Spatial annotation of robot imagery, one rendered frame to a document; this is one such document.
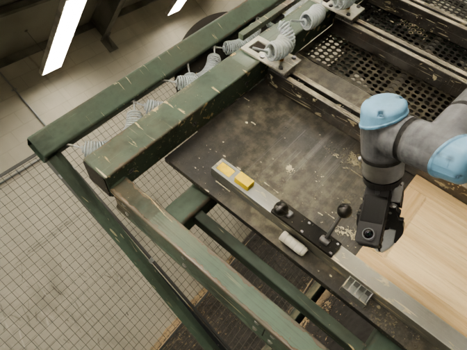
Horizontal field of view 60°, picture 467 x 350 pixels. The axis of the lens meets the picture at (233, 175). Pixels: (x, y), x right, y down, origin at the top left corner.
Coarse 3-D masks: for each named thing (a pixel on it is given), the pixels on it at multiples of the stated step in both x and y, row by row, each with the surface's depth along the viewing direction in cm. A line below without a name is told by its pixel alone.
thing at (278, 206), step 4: (276, 204) 99; (280, 204) 98; (284, 204) 98; (276, 208) 98; (280, 208) 98; (284, 208) 98; (288, 208) 99; (276, 212) 98; (280, 212) 98; (284, 212) 98; (288, 212) 108; (292, 212) 108; (280, 216) 99; (288, 216) 108
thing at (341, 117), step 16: (288, 32) 127; (240, 48) 139; (272, 64) 135; (288, 64) 135; (272, 80) 141; (288, 80) 136; (304, 80) 136; (288, 96) 140; (304, 96) 135; (320, 96) 132; (336, 96) 133; (320, 112) 135; (336, 112) 130; (352, 112) 131; (352, 128) 130; (432, 176) 120; (448, 192) 120; (464, 192) 116
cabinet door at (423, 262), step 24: (408, 192) 119; (432, 192) 119; (408, 216) 114; (432, 216) 115; (456, 216) 115; (408, 240) 110; (432, 240) 111; (456, 240) 111; (384, 264) 106; (408, 264) 106; (432, 264) 107; (456, 264) 107; (408, 288) 102; (432, 288) 103; (456, 288) 103; (456, 312) 99
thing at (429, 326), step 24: (216, 168) 118; (240, 192) 115; (264, 192) 114; (336, 264) 103; (360, 264) 103; (384, 288) 100; (408, 312) 96; (432, 312) 97; (432, 336) 94; (456, 336) 94
